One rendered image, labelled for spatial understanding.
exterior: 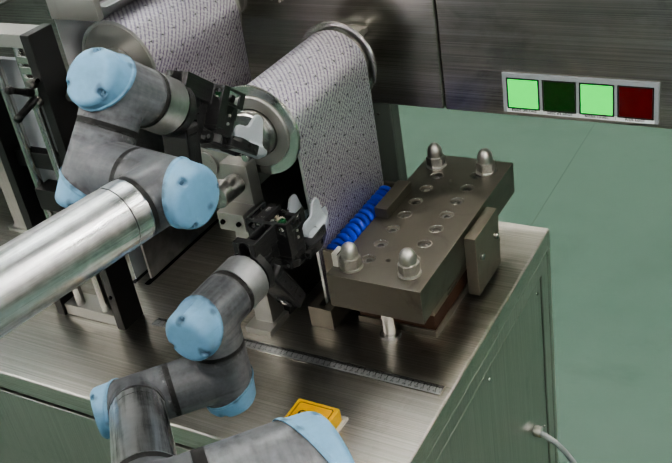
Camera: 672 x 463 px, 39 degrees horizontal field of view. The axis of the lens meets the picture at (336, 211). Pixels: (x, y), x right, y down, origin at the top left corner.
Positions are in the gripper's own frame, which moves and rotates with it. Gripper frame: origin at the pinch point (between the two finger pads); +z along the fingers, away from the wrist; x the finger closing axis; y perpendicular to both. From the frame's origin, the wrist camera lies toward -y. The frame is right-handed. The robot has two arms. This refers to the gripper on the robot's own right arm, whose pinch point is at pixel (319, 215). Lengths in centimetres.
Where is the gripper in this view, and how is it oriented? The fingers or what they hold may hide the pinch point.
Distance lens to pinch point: 149.6
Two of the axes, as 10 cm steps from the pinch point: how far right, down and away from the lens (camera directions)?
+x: -8.7, -1.3, 4.8
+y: -1.5, -8.5, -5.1
